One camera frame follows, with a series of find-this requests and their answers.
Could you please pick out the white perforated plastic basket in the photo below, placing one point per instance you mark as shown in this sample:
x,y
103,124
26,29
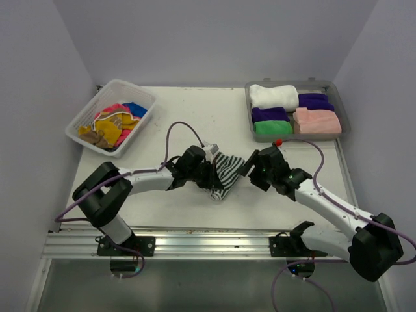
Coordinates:
x,y
116,91

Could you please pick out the purple rolled towel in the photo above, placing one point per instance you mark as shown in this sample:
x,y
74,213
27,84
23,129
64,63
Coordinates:
x,y
274,113
315,101

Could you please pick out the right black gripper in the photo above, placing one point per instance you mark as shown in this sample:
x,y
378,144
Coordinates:
x,y
254,160

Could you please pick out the green white striped towel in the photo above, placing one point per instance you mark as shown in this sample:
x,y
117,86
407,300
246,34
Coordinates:
x,y
227,168

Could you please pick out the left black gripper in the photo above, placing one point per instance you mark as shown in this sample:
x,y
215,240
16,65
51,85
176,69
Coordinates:
x,y
212,182

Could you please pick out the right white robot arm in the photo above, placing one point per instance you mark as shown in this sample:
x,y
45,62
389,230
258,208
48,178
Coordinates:
x,y
370,243

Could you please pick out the grey plastic tray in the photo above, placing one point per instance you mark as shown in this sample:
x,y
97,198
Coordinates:
x,y
303,87

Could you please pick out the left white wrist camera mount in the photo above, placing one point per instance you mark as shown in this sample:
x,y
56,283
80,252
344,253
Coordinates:
x,y
211,151

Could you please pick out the aluminium mounting rail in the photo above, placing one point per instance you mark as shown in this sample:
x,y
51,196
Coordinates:
x,y
196,244

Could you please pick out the white rolled towel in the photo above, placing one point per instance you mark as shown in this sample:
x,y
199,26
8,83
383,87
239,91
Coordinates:
x,y
285,96

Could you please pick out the green rolled towel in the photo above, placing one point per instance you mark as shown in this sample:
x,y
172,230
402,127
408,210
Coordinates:
x,y
273,127

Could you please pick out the yellow brown towel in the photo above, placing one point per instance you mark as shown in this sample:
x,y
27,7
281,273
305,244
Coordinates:
x,y
89,135

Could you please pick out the blue towel in basket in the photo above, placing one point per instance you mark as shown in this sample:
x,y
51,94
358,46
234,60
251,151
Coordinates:
x,y
136,110

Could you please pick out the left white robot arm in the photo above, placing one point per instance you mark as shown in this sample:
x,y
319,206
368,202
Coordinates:
x,y
101,196

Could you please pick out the pink rolled towel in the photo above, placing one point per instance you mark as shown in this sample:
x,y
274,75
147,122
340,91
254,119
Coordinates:
x,y
316,122

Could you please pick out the purple rolled towel back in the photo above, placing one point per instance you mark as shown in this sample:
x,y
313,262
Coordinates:
x,y
315,101

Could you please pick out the purple rolled towel front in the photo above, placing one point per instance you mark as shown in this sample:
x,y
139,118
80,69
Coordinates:
x,y
274,113

